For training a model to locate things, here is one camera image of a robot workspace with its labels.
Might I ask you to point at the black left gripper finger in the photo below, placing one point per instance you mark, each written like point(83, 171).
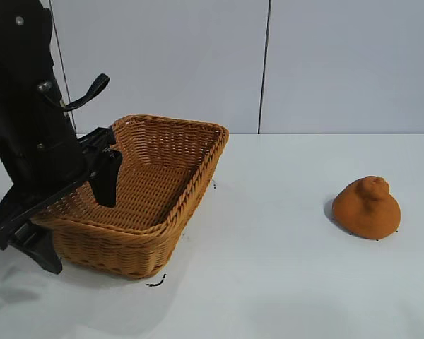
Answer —
point(44, 250)

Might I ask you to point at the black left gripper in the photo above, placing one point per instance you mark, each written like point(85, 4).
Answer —
point(35, 134)

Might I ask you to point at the brown woven wicker basket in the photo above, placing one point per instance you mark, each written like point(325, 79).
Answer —
point(155, 176)

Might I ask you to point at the knobby orange fruit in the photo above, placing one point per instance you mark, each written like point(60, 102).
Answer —
point(365, 215)

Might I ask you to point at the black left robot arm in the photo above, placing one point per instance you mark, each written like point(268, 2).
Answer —
point(17, 31)

